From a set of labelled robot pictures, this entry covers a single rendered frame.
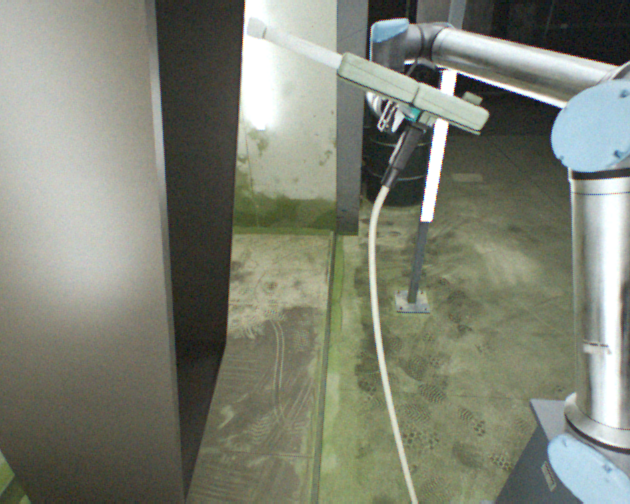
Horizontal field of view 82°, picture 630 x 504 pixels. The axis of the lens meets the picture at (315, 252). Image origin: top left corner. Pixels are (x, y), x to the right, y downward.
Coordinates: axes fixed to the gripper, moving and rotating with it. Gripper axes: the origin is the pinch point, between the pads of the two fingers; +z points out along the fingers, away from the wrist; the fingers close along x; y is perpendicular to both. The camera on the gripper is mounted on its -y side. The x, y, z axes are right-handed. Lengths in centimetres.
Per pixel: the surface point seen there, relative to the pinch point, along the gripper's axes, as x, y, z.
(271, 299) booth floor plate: -6, 140, -101
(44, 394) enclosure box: 51, 61, 33
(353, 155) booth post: -37, 57, -179
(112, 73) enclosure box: 44, 4, 34
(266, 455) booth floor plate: -10, 139, -5
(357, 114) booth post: -28, 31, -178
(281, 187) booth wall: 3, 101, -186
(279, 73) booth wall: 29, 26, -184
